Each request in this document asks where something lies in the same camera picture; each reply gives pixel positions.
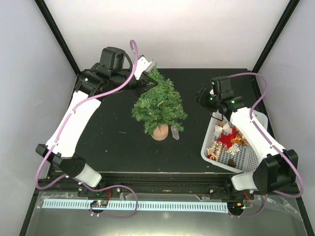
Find white slotted cable duct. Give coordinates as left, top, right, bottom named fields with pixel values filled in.
left=41, top=199, right=228, bottom=213

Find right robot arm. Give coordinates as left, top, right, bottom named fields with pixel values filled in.
left=196, top=76, right=303, bottom=198

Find left controller circuit board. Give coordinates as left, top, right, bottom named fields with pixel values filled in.
left=90, top=200, right=108, bottom=208

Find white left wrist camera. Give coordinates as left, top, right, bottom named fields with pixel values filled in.
left=134, top=56, right=156, bottom=80

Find gold merry christmas sign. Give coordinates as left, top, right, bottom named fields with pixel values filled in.
left=206, top=140, right=222, bottom=161

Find controller circuit board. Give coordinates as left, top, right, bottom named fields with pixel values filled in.
left=227, top=200, right=253, bottom=210
left=90, top=200, right=108, bottom=208

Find red star ornament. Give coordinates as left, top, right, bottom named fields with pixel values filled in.
left=217, top=128, right=239, bottom=148

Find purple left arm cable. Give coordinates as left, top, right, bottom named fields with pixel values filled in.
left=34, top=39, right=140, bottom=190

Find small green christmas tree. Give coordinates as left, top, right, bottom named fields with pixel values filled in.
left=131, top=68, right=187, bottom=135

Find right controller circuit board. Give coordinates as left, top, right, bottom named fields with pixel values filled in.
left=227, top=200, right=253, bottom=210

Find left black frame post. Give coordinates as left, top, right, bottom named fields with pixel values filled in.
left=34, top=0, right=80, bottom=75

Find white snowflake ornament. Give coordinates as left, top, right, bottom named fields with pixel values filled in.
left=226, top=144, right=240, bottom=156

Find white perforated plastic basket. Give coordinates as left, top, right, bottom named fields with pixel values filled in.
left=201, top=112, right=259, bottom=173

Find round wooden tree base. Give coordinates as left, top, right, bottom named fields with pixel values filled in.
left=152, top=124, right=169, bottom=141

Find brown pine cone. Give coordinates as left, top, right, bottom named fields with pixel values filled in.
left=227, top=158, right=237, bottom=168

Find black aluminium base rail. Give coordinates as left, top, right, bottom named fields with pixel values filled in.
left=36, top=172, right=298, bottom=200

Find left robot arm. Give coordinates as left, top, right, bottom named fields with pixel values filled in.
left=35, top=47, right=158, bottom=196

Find black frame post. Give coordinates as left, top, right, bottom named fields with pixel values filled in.
left=34, top=0, right=80, bottom=75
left=251, top=0, right=301, bottom=75

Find wooden ornament pieces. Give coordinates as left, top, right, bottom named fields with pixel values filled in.
left=233, top=130, right=249, bottom=146

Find right black frame post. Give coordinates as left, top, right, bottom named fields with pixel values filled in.
left=251, top=0, right=301, bottom=75

